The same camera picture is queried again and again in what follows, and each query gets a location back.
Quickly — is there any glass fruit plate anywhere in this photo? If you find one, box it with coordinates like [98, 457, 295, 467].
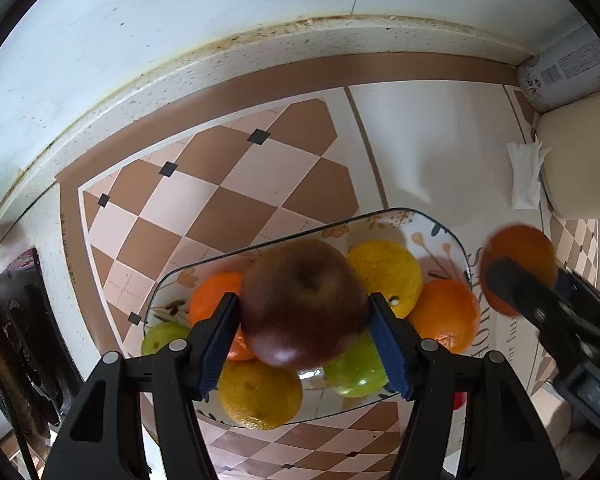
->
[142, 207, 473, 431]

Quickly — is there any cream utensil holder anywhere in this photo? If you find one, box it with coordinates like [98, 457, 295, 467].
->
[536, 91, 600, 220]

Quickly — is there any dark red apple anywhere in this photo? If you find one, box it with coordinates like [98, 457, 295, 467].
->
[240, 238, 369, 370]

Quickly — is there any checkered brown counter mat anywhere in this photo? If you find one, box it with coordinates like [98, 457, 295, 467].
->
[55, 52, 600, 480]

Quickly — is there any green apple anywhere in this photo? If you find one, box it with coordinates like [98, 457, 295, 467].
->
[322, 330, 388, 398]
[141, 322, 193, 357]

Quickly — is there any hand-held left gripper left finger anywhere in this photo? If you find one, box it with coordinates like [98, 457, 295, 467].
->
[42, 292, 241, 480]

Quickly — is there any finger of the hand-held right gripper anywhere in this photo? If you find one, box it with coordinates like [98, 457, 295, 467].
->
[554, 265, 600, 346]
[486, 256, 563, 333]

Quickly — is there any white folded tissue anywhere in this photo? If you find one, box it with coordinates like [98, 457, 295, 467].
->
[506, 141, 551, 210]

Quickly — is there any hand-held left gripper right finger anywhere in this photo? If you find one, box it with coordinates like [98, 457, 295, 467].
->
[367, 292, 563, 480]

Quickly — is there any sauce bottle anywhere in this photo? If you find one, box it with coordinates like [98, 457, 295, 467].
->
[517, 25, 600, 113]

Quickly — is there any dark orange mandarin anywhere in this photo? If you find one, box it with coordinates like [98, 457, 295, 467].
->
[481, 225, 557, 317]

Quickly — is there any black stove burner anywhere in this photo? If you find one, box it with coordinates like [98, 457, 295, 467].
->
[0, 247, 86, 441]

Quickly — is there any yellow orange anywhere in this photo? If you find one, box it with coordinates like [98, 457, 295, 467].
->
[217, 359, 304, 431]
[346, 241, 424, 319]

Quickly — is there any bright orange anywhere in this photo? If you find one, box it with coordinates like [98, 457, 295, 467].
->
[406, 279, 481, 354]
[188, 272, 256, 362]

